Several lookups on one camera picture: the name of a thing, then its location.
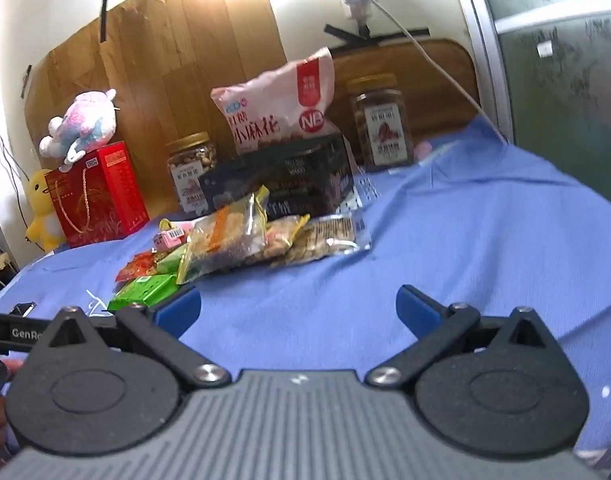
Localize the light wooden board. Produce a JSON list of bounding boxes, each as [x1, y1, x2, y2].
[[24, 0, 289, 211]]

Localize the dark snack jar gold lid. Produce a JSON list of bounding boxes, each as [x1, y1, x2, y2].
[[346, 74, 416, 172]]

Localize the red snack packet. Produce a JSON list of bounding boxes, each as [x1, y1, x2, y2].
[[116, 251, 159, 282]]

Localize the blue bed sheet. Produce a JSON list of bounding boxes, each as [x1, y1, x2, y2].
[[0, 115, 611, 466]]

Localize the crossed black tape strips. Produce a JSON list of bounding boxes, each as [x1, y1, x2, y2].
[[324, 23, 429, 45]]

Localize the dark cardboard box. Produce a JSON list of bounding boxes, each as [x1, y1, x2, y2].
[[198, 135, 356, 218]]

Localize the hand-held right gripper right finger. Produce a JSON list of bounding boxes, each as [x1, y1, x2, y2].
[[364, 285, 553, 391]]

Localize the light green packet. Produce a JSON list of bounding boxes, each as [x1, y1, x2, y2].
[[153, 247, 189, 276]]

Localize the yellow-edged clear mixed packet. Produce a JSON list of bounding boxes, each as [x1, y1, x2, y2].
[[177, 186, 271, 286]]

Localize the dark wooden headboard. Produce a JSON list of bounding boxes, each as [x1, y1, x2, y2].
[[330, 38, 481, 161]]

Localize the clear seed packet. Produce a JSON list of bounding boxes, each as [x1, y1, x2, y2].
[[270, 212, 372, 268]]

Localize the white cable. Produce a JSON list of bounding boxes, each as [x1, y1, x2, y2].
[[292, 0, 509, 146]]

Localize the red gift box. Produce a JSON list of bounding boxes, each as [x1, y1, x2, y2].
[[44, 141, 150, 249]]

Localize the clear nut jar gold lid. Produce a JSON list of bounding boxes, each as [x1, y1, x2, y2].
[[166, 131, 219, 213]]

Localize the dotted dark cloth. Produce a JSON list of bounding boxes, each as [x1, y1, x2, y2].
[[575, 375, 611, 478]]

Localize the green snack packet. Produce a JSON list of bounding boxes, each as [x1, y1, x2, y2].
[[108, 274, 179, 311]]

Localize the white string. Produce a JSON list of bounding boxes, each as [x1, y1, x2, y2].
[[84, 289, 111, 317]]

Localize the pink white snack bag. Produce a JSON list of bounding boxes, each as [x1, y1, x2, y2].
[[210, 47, 343, 158]]

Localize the yellow duck plush toy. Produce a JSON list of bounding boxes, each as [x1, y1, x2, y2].
[[26, 167, 66, 253]]

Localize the small pink packet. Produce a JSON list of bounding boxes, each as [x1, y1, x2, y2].
[[152, 220, 196, 251]]

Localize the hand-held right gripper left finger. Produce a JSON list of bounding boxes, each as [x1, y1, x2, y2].
[[46, 285, 232, 392]]

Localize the frosted glass door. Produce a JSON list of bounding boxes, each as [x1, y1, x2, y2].
[[445, 0, 611, 161]]

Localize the pink white plush toy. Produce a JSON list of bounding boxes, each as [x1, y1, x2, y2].
[[39, 88, 119, 171]]

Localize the peanut packet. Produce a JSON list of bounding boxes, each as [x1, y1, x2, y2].
[[258, 214, 311, 263]]

